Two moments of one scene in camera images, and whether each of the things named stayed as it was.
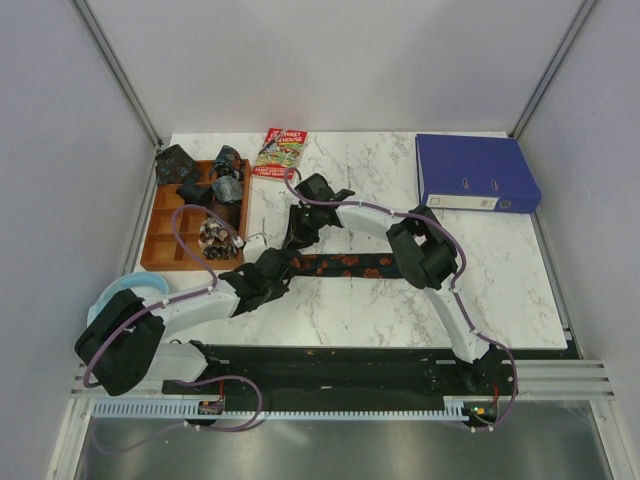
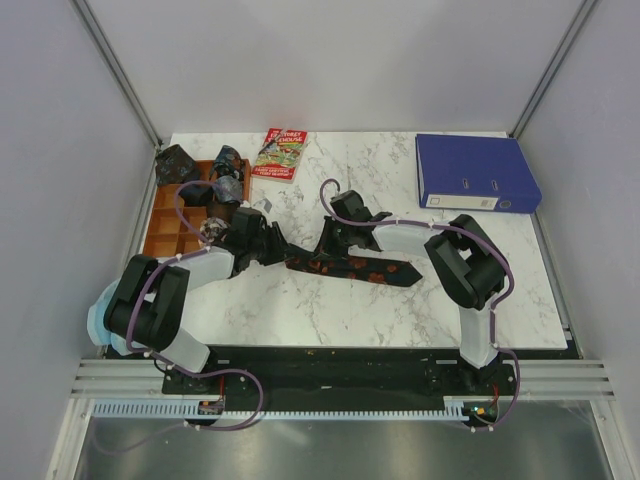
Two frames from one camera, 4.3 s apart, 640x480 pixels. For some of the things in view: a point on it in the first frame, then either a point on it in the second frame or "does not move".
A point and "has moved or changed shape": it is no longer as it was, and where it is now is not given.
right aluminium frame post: [572, 33] does not move
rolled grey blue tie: [227, 189] does not move
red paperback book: [282, 150] does not move
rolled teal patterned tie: [228, 162] does not move
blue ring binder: [475, 173] does not move
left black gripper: [278, 291] → [280, 246]
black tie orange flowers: [347, 265] has moved or changed shape
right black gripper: [296, 237] → [325, 245]
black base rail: [350, 375] does not move
